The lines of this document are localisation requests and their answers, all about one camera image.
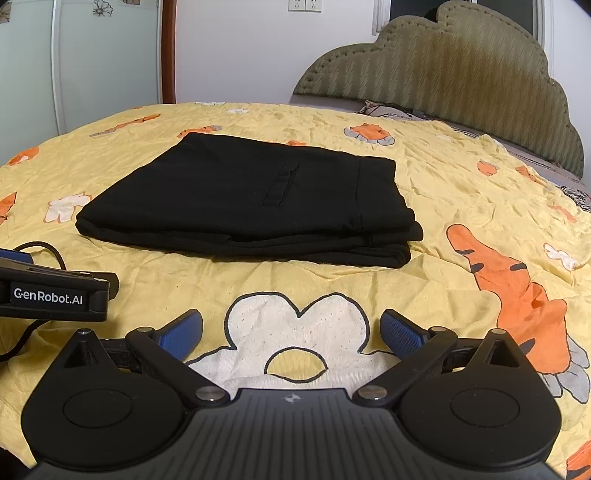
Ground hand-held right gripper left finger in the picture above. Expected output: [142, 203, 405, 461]
[64, 309, 230, 408]

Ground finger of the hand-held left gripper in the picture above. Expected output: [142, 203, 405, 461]
[0, 248, 34, 267]

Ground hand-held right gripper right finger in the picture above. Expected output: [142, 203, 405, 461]
[355, 309, 526, 408]

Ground black pants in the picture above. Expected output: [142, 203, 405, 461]
[75, 131, 424, 269]

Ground yellow printed bed sheet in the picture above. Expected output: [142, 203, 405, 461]
[0, 100, 591, 480]

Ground frosted glass wardrobe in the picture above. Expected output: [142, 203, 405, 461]
[0, 0, 163, 164]

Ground printed pillow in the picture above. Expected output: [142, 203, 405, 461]
[356, 99, 467, 123]

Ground olive padded headboard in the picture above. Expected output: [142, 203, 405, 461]
[292, 0, 585, 178]

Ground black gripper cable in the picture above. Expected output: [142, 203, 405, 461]
[0, 241, 68, 363]

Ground brown wooden door frame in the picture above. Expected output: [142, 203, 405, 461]
[161, 0, 177, 105]

